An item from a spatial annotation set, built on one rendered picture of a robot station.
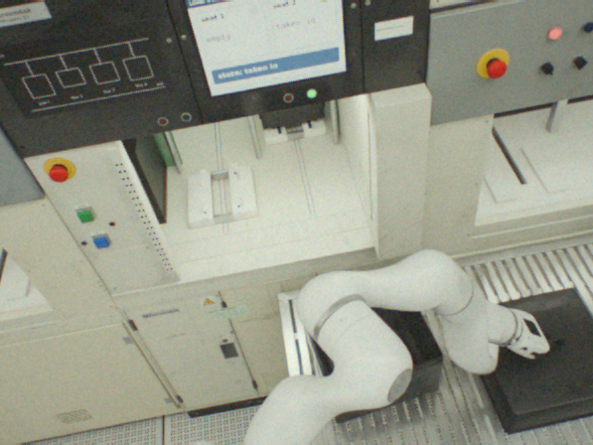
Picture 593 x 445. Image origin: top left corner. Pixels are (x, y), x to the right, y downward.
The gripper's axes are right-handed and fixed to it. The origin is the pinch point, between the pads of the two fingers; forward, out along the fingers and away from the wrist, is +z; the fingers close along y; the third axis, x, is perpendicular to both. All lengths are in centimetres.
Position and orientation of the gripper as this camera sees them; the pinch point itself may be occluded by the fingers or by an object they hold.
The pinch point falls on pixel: (543, 342)
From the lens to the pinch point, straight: 152.5
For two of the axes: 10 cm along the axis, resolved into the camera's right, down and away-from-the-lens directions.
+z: 7.8, 3.1, 5.5
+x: -6.0, 6.1, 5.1
